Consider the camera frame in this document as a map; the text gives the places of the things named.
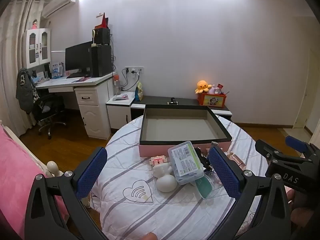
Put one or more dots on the orange octopus plush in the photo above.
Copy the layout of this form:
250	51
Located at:
203	85

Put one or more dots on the pink storage box black rim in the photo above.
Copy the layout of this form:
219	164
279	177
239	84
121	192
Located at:
175	127

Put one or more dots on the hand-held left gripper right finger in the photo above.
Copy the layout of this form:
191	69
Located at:
222	173

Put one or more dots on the clear water bottle orange cap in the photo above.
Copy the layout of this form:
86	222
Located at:
116	83

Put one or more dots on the small doll figure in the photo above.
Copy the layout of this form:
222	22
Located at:
35	24

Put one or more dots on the red box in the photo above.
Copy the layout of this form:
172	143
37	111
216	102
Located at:
101	23

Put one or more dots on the white door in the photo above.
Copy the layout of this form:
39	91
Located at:
303	97

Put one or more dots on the black computer tower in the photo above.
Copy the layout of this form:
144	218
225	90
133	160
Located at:
101	60

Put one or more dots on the white air conditioner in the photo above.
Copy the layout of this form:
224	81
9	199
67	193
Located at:
58	3

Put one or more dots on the black speaker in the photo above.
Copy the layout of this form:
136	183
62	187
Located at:
103	36

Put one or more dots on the black massage gun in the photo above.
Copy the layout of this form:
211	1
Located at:
172	101

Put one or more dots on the clear teal plastic container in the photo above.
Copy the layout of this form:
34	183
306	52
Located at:
207	186

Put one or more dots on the blue yellow snack bag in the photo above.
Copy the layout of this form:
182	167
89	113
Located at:
139	91

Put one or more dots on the white computer desk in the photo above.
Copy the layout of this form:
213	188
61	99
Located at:
95	105

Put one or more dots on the white glass-door cabinet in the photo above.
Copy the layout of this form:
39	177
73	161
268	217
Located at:
37	47

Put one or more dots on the white bedpost knob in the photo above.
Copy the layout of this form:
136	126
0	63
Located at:
53	167

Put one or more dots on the white plaster figurine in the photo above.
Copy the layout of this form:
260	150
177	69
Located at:
166	182

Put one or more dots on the white nightstand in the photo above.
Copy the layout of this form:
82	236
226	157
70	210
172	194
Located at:
117	112

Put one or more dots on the red toy crate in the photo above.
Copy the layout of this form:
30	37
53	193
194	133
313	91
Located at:
212	99

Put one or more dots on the white striped quilt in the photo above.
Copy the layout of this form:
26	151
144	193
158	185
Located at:
130	160

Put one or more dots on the black computer monitor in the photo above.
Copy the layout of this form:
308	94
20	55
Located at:
78	56

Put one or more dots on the white wall power outlet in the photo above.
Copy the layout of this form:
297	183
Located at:
134	70

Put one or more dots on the low black-top cabinet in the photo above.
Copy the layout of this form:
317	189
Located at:
185	102

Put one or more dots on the clear plastic box green label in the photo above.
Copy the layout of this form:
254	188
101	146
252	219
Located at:
186	162

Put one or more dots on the white curtain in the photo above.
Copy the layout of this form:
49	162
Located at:
11	35

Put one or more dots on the black office chair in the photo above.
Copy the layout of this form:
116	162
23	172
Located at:
47	112

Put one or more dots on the grey jacket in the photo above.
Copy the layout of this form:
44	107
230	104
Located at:
23	90

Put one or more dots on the black mechanical part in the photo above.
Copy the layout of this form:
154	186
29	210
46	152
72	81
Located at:
203	158

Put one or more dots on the pink block toy figure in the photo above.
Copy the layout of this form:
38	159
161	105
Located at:
158	160

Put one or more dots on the pink blanket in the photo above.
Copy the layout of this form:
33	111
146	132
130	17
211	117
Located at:
17	170

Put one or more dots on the person's right hand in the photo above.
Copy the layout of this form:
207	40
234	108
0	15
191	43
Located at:
301	212

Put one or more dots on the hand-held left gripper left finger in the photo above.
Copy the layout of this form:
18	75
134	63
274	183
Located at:
91	173

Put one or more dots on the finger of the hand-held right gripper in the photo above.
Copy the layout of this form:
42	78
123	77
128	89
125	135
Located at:
265	149
297	143

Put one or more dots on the rose gold case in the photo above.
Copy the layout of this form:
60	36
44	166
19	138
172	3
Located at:
236	160

